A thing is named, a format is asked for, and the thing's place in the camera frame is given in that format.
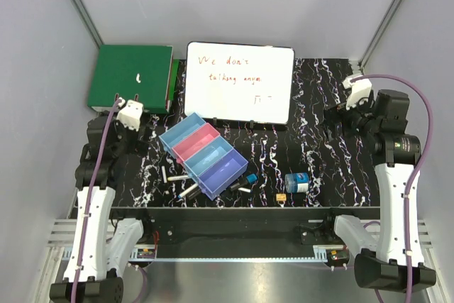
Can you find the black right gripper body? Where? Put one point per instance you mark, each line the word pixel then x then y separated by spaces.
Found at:
pixel 352 120

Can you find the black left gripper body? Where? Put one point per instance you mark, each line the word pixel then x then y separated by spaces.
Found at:
pixel 128 141

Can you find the light blue bin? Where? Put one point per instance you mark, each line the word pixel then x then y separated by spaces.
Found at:
pixel 207 157
pixel 180 131

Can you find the pink bin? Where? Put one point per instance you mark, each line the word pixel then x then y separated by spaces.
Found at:
pixel 193 143

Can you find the blue gel jar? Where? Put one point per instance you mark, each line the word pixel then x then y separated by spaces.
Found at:
pixel 296 182

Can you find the white dry-erase board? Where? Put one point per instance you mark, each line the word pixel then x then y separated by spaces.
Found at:
pixel 239 82

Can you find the purple bin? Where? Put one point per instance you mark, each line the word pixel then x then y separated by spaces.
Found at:
pixel 222 174

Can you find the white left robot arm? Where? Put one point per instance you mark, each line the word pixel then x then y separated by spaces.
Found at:
pixel 97 262

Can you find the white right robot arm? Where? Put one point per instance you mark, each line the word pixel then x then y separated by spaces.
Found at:
pixel 393 261

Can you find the white chalk stick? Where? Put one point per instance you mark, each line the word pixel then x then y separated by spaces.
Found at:
pixel 164 174

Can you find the white marker yellow cap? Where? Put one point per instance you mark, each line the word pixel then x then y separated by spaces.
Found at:
pixel 178 178

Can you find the white pen blue tip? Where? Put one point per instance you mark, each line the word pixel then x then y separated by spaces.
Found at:
pixel 188 190

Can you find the black marker green cap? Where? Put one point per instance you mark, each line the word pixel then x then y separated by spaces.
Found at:
pixel 194 194

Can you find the small yellow eraser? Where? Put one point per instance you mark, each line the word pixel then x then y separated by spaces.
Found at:
pixel 281 197

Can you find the black marker blue cap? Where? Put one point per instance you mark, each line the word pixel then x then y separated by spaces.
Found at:
pixel 244 182

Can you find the white pen blue cap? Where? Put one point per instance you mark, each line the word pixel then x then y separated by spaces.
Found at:
pixel 242 189

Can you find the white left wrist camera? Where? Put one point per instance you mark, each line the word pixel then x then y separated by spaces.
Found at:
pixel 130 114

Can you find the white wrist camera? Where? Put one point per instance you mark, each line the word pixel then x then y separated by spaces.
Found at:
pixel 359 90
pixel 130 114

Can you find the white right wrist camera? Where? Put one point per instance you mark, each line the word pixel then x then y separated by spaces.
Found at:
pixel 359 90

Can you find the green ring binder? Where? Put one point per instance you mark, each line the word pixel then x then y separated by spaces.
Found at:
pixel 143 73

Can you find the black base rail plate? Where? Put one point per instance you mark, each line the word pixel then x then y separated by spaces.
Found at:
pixel 243 233

